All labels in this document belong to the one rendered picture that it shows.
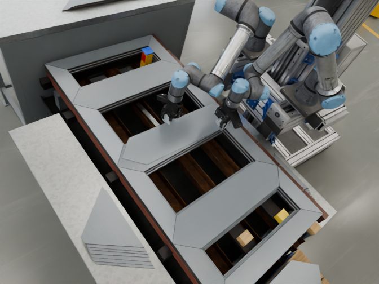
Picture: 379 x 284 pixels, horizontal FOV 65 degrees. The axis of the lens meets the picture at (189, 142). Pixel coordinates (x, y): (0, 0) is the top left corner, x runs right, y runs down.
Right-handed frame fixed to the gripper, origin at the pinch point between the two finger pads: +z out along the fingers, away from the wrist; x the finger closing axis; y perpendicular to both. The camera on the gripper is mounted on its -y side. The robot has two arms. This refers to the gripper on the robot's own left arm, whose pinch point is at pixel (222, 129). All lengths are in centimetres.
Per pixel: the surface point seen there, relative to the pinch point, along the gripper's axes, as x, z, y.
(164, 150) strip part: 36.7, 0.7, 5.9
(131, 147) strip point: 51, 1, 16
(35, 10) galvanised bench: 55, -20, 107
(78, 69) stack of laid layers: 47, 2, 78
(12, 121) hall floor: 83, 85, 128
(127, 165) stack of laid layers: 58, 1, 8
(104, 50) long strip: 26, 0, 85
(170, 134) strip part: 28.4, 0.6, 12.4
